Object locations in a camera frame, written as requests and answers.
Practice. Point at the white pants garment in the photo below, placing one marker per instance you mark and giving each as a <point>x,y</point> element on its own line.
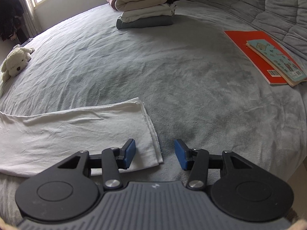
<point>31,144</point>

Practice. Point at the orange red booklet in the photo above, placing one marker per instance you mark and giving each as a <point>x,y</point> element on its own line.
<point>240,38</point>

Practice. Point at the grey window curtain left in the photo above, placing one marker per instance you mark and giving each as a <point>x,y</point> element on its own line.
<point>30,18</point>

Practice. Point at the black tablet on bed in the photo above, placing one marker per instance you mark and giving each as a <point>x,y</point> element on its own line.
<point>26,42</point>

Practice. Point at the grey quilted headboard cover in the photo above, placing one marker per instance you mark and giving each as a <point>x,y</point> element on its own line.
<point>284,20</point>

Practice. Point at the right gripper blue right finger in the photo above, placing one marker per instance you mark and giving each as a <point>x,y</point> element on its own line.
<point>195,161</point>

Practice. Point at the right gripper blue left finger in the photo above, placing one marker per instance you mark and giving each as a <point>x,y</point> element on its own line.
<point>114,159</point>

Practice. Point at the white plush dog toy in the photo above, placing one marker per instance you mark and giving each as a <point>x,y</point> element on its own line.
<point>15,62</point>

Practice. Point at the teal illustrated booklet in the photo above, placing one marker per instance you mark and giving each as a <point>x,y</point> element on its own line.
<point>286,68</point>

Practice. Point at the grey bed sheet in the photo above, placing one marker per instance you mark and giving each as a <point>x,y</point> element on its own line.
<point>195,84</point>

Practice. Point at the dark hanging clothes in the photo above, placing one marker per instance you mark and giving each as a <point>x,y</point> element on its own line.
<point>11,25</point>

